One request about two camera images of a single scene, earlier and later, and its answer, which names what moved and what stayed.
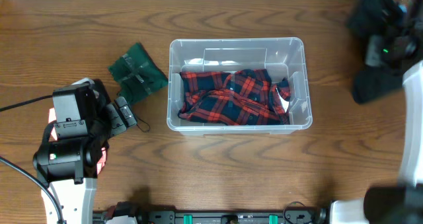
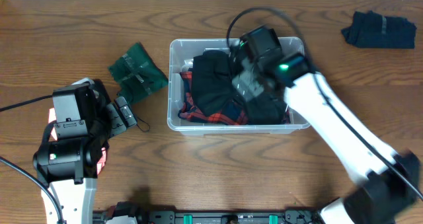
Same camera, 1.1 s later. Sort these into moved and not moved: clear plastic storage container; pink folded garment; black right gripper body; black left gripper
Moved: black right gripper body
Not moved: black left gripper; clear plastic storage container; pink folded garment
